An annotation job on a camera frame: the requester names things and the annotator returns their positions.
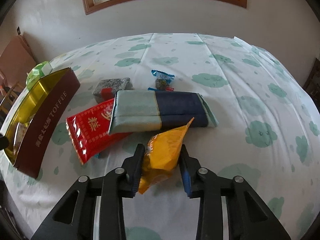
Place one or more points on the blue clear snack packet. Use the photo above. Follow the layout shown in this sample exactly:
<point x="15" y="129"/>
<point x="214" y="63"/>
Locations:
<point x="99" y="155"/>
<point x="162" y="81"/>

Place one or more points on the yellow snack packet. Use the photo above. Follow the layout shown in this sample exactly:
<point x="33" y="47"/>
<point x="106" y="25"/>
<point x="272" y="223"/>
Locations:
<point x="162" y="155"/>

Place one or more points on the green tissue pack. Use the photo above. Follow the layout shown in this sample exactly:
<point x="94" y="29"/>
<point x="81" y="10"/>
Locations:
<point x="37" y="71"/>

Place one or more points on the light wooden chair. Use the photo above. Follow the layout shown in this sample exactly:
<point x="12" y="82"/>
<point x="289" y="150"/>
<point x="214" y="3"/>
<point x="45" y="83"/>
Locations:
<point x="7" y="97"/>

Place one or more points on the red snack packet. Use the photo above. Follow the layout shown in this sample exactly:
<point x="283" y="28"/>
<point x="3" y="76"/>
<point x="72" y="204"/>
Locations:
<point x="92" y="132"/>

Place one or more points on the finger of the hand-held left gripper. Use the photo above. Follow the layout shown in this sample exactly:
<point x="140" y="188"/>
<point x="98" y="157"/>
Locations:
<point x="3" y="142"/>

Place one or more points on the grey speckled snack packet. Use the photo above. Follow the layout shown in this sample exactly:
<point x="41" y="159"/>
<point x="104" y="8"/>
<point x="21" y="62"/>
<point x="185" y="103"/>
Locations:
<point x="112" y="86"/>

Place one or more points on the maroon tin box gold inside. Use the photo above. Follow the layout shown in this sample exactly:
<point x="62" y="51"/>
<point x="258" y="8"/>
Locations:
<point x="50" y="130"/>

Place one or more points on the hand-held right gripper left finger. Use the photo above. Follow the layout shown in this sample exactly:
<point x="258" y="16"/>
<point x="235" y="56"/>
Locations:
<point x="136" y="182"/>

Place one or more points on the dark wooden chair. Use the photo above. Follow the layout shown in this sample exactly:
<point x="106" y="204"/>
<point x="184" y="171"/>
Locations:
<point x="313" y="82"/>

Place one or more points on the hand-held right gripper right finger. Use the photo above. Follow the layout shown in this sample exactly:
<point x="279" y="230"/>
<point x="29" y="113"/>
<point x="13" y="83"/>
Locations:
<point x="187" y="183"/>

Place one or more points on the teal and navy cloth pouch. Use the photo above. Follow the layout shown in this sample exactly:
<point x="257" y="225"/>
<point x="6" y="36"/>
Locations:
<point x="175" y="110"/>

